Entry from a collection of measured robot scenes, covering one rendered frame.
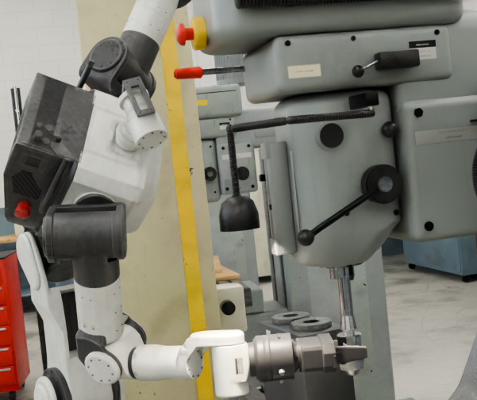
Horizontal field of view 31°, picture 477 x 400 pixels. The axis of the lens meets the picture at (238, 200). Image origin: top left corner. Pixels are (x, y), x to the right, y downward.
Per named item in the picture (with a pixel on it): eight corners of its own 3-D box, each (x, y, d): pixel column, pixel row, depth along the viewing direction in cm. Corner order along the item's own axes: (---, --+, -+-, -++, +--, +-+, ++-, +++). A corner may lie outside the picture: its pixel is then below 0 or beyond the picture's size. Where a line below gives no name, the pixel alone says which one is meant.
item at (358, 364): (362, 369, 160) (359, 340, 160) (337, 370, 161) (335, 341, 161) (366, 363, 164) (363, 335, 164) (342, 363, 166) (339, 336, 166)
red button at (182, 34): (179, 44, 151) (177, 21, 151) (175, 48, 155) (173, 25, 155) (197, 43, 152) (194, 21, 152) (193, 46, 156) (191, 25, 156)
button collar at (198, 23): (197, 48, 151) (194, 13, 151) (191, 52, 157) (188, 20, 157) (208, 47, 152) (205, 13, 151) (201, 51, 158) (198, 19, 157)
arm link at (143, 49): (109, 21, 187) (85, 75, 183) (142, 25, 182) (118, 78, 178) (133, 50, 196) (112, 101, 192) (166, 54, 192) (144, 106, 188)
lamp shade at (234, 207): (212, 231, 153) (209, 197, 152) (244, 226, 157) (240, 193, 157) (235, 232, 147) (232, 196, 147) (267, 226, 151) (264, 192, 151)
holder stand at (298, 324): (309, 422, 180) (299, 330, 179) (264, 399, 200) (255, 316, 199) (357, 410, 185) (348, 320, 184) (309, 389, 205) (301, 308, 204)
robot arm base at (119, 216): (46, 280, 159) (40, 230, 153) (51, 240, 170) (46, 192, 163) (126, 277, 160) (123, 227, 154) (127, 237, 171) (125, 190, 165)
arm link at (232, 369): (270, 336, 158) (209, 343, 158) (275, 394, 158) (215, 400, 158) (267, 329, 170) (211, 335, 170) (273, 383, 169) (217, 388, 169)
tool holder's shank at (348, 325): (355, 335, 161) (350, 276, 160) (339, 335, 162) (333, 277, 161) (358, 331, 164) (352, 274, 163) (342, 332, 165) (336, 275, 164)
